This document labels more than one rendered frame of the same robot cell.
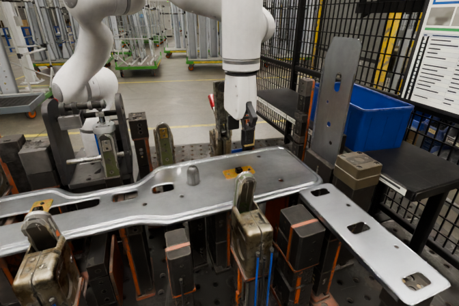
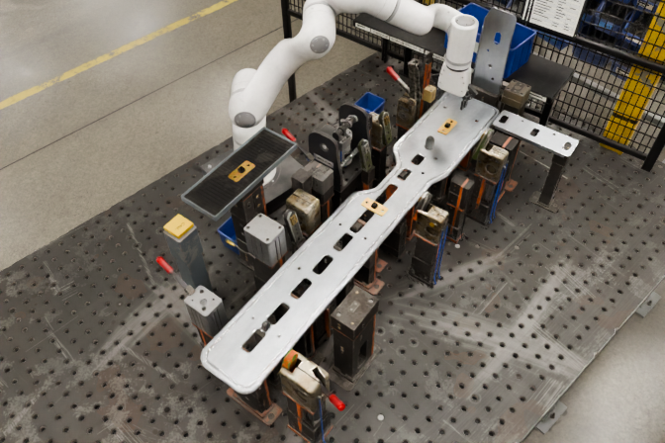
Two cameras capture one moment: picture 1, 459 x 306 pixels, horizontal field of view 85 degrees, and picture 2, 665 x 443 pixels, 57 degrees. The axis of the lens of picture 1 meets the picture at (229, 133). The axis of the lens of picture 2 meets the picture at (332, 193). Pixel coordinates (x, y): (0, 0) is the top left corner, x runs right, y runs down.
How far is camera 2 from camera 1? 172 cm
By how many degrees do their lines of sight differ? 35
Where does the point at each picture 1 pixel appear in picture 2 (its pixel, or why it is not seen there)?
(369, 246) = (544, 139)
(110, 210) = (410, 185)
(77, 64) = (272, 86)
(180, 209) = (445, 165)
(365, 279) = (522, 160)
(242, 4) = (472, 35)
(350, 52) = (508, 22)
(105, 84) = not seen: hidden behind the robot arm
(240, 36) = (469, 50)
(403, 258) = (559, 138)
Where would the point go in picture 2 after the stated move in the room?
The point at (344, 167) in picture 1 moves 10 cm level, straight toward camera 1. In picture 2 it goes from (511, 96) to (519, 114)
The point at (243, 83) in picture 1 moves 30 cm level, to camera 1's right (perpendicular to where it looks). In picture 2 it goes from (467, 75) to (533, 44)
